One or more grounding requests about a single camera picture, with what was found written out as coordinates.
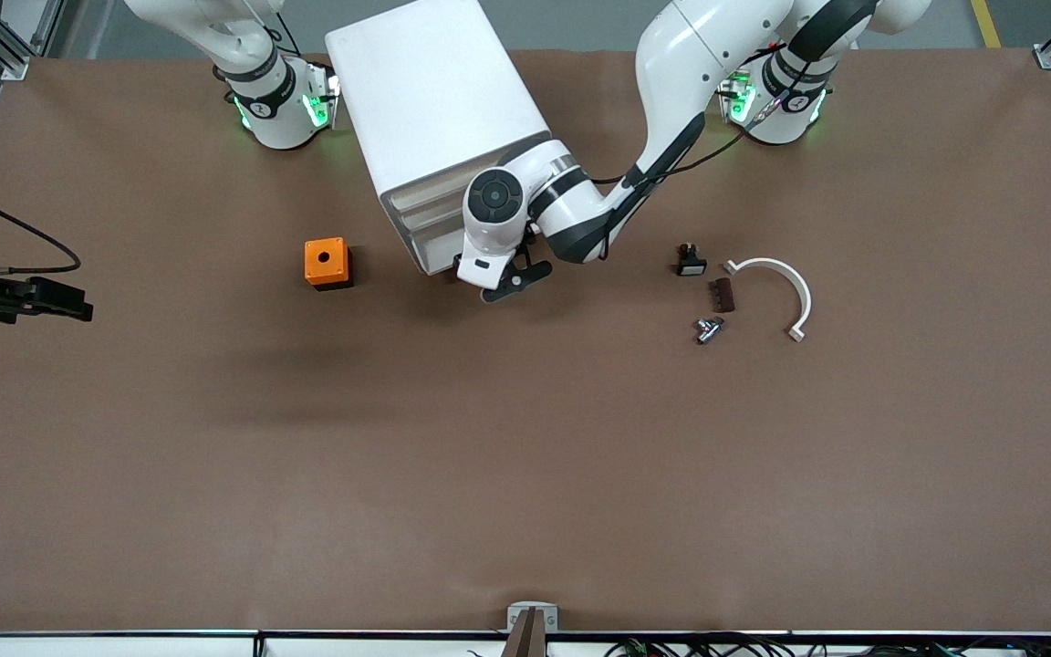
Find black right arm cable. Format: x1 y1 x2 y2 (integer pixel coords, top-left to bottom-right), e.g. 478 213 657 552
0 190 82 275

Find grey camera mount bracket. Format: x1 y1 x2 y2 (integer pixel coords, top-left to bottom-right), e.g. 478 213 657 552
500 601 559 657

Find white curved bracket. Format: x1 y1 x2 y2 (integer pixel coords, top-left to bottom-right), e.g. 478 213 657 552
723 257 813 344

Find white table edge rail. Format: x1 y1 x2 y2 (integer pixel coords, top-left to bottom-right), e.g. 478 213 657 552
0 630 1051 657

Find white drawer cabinet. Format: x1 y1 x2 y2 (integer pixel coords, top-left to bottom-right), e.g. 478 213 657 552
324 0 552 275

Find brown table mat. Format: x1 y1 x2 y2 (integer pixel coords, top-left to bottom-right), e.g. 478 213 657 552
0 46 1051 635

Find orange box with hole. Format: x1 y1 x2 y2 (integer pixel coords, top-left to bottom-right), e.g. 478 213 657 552
304 237 354 292

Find white plastic drawer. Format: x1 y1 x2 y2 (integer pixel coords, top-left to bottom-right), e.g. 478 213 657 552
412 239 464 272
405 219 467 250
396 203 470 232
387 173 476 214

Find black right base cable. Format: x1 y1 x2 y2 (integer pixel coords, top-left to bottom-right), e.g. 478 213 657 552
252 0 303 56

